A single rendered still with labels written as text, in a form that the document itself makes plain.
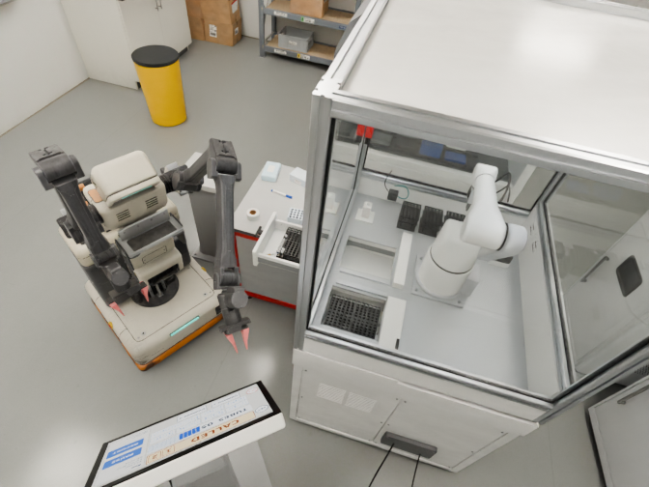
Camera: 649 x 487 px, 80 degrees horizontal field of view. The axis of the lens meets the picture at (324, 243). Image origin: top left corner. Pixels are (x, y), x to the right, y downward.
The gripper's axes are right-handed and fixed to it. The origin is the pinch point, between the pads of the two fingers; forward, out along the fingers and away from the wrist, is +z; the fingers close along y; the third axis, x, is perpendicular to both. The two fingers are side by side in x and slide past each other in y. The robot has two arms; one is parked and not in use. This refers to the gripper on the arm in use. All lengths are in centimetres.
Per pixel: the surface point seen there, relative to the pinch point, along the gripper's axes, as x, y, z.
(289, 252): 50, 39, -24
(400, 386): -2, 52, 35
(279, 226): 64, 42, -38
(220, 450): -23.8, -14.8, 18.1
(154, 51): 248, 23, -228
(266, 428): -24.0, -1.9, 17.7
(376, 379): 2, 45, 30
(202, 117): 289, 55, -176
